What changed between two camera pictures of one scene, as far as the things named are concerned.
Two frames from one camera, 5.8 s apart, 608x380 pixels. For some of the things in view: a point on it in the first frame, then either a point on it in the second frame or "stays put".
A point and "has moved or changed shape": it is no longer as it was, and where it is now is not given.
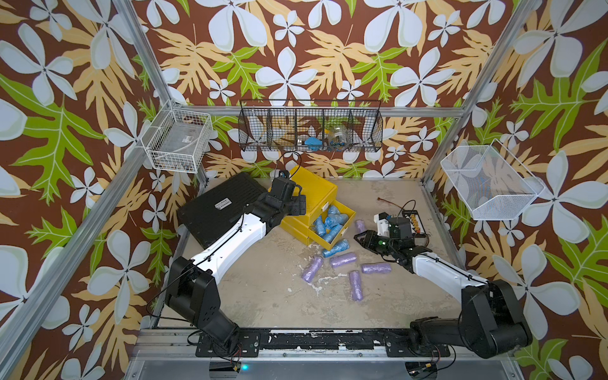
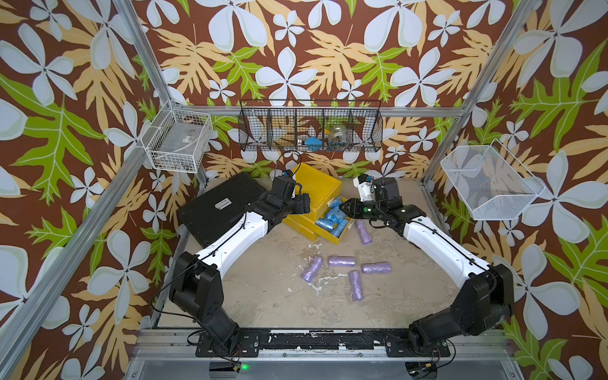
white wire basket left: x=178 y=140 stays put
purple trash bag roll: x=340 y=260 stays put
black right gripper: x=369 y=239 to x=354 y=210
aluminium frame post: x=490 y=72 stays put
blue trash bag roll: x=335 y=219 has moved or changed shape
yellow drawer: x=328 y=229 has moved or changed shape
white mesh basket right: x=488 y=182 stays put
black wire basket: x=310 y=125 stays put
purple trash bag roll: x=376 y=267 stays put
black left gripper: x=298 y=205 stays put
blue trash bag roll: x=333 y=213 to x=336 y=203
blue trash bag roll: x=330 y=235 has moved or changed shape
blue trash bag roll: x=320 y=226 has moved or changed shape
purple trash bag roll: x=361 y=226 stays put
